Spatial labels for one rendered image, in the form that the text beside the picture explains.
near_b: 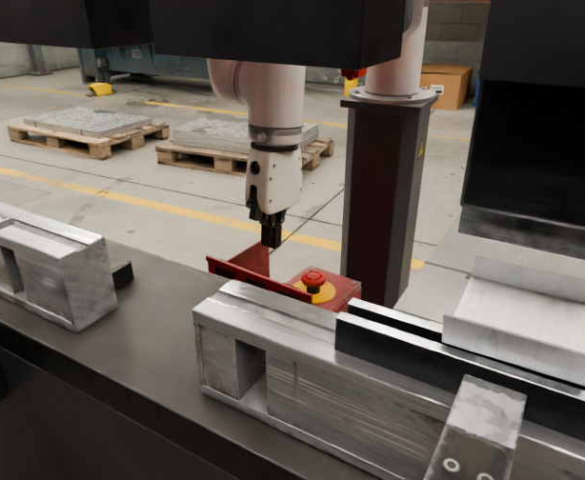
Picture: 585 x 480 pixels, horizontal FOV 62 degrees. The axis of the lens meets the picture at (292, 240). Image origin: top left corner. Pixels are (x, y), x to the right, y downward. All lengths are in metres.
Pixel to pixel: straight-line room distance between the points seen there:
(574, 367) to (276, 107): 0.53
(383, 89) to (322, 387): 0.83
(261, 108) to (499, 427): 0.56
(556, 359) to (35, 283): 0.51
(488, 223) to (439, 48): 6.74
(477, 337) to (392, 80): 0.84
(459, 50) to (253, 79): 6.31
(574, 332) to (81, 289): 0.46
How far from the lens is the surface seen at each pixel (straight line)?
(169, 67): 7.20
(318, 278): 0.77
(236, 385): 0.45
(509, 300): 0.41
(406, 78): 1.12
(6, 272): 0.67
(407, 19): 0.32
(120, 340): 0.57
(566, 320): 0.40
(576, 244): 0.31
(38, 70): 9.36
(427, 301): 0.39
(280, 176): 0.76
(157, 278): 0.67
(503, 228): 0.31
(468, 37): 6.96
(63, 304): 0.59
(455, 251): 0.47
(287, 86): 0.73
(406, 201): 1.16
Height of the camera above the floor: 1.21
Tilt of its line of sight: 27 degrees down
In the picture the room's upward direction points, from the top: straight up
